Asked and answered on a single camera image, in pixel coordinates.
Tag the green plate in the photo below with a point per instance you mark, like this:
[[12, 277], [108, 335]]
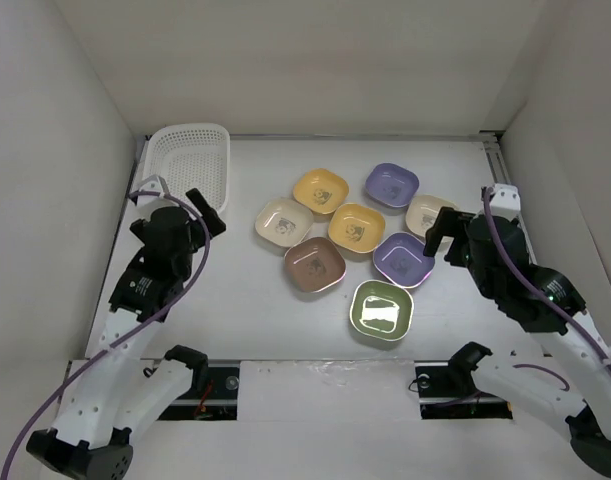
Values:
[[381, 310]]

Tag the brown plate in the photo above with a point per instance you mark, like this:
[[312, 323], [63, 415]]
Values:
[[315, 265]]

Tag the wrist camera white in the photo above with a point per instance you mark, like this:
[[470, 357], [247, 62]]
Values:
[[501, 200], [147, 190]]

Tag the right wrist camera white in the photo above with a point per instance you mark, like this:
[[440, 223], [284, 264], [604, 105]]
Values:
[[501, 200]]

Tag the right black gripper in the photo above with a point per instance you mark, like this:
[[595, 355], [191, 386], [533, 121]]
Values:
[[449, 222]]

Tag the aluminium rail right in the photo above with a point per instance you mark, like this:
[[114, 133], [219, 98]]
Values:
[[493, 151]]

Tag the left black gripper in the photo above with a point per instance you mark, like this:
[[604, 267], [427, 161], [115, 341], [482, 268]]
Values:
[[215, 226]]

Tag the cream plate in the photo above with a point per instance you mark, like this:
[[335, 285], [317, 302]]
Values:
[[423, 211], [284, 222]]

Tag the purple plate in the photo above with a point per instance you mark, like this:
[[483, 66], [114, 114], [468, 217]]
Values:
[[400, 259], [392, 185]]

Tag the purple plate front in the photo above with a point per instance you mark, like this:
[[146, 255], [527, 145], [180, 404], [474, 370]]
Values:
[[400, 259]]

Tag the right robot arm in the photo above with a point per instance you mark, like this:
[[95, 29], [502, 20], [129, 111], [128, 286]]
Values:
[[546, 307]]

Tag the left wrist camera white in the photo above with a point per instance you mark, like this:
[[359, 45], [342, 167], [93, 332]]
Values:
[[147, 190]]

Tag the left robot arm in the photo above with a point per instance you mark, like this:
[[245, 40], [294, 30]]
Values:
[[93, 437]]

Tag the yellow plate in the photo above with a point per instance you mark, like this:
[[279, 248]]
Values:
[[321, 190], [356, 228]]

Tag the white perforated plastic bin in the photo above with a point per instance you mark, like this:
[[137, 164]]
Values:
[[193, 155]]

